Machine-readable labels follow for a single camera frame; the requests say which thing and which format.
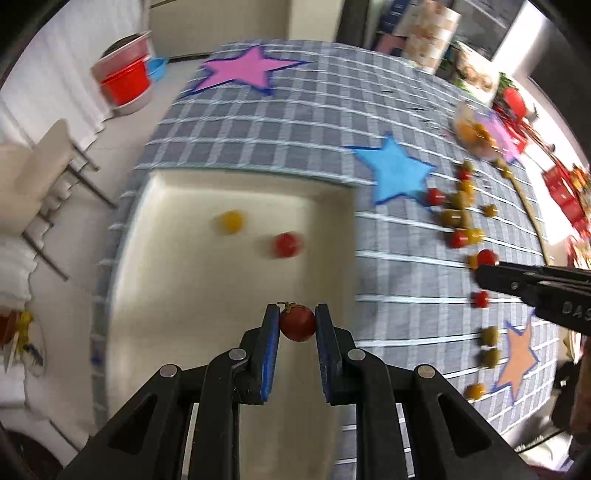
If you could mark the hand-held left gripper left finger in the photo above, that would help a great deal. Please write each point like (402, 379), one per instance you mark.
(271, 350)

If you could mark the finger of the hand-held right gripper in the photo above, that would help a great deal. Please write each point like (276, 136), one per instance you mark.
(503, 277)

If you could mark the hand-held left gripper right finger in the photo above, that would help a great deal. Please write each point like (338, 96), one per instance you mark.
(324, 350)

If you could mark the dark red stemmed cherry tomato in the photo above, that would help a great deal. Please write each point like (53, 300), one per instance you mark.
(298, 322)

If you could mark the white rectangular tray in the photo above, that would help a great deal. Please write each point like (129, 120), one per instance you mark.
(194, 300)

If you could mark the group of mixed tomatoes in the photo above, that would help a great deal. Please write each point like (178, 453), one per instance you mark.
(434, 197)

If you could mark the yellow cherry tomato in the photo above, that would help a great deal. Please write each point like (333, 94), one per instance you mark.
(231, 222)

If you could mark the orange paper star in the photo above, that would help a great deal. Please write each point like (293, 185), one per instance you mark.
(517, 355)

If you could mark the red plastic basket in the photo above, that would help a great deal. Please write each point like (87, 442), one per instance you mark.
(561, 184)

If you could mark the clear bag of yellow fruit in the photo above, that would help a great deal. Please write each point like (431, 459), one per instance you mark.
(475, 134)

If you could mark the blue paper star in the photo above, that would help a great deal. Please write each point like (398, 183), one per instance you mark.
(395, 170)

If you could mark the red plastic jug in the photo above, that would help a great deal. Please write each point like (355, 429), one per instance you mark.
(515, 101)

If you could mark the plate of snacks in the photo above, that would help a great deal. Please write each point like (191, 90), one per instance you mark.
(478, 74)

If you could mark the grey checked tablecloth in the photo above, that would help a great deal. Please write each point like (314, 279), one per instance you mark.
(295, 129)

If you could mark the food printed carton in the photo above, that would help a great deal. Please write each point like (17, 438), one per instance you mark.
(429, 37)

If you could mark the red yellow flower vase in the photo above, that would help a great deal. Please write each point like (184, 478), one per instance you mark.
(21, 332)

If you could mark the dark screen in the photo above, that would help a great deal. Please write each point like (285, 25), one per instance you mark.
(489, 23)

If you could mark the pale pink plastic basin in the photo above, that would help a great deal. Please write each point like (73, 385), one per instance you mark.
(136, 107)

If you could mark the pink paper star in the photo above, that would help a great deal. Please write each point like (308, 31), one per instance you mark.
(247, 69)

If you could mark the beige chair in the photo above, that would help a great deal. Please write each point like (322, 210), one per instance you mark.
(34, 180)

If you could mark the red plastic basin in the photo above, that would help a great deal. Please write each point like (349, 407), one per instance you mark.
(127, 87)

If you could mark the blue plastic basin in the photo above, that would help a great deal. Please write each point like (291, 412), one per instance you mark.
(157, 69)

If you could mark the white curtain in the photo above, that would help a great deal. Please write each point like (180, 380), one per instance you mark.
(60, 78)

